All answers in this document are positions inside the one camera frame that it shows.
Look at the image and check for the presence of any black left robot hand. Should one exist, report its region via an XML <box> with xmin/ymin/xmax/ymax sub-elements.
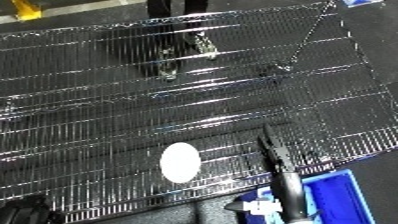
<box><xmin>0</xmin><ymin>195</ymin><xmax>57</xmax><ymax>224</ymax></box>

